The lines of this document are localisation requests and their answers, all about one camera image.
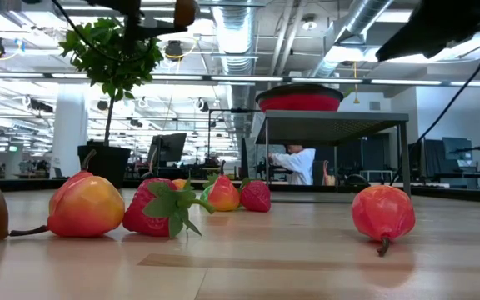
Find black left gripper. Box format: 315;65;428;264
89;0;189;55

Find red collapsible bowl grey rim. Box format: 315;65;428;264
254;82;345;113

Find red orange round toy fruit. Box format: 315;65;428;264
49;148;98;209

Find green potted tree black pot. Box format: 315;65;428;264
57;17;165;188

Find black computer monitor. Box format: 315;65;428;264
146;132;188;166

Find dark computer monitor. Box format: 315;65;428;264
442;136;473;168

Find white column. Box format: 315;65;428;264
50;85;89;179

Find grey perforated metal shelf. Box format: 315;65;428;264
255;109;412;197

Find orange red toy peach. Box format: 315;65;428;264
206;172;242;213

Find red toy strawberry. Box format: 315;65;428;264
122;177;217;239
238;177;273;213

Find red orange toy pear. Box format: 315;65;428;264
350;184;417;258

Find yellow red toy pear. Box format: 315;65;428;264
9;177;128;238

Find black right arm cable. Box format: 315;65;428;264
389;16;480;187

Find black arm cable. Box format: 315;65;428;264
50;0;127;64
389;16;480;187

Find silver ventilation duct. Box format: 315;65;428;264
210;3;262;138

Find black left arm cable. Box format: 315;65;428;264
50;0;127;64

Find black aluminium table frame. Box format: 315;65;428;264
0;177;480;200

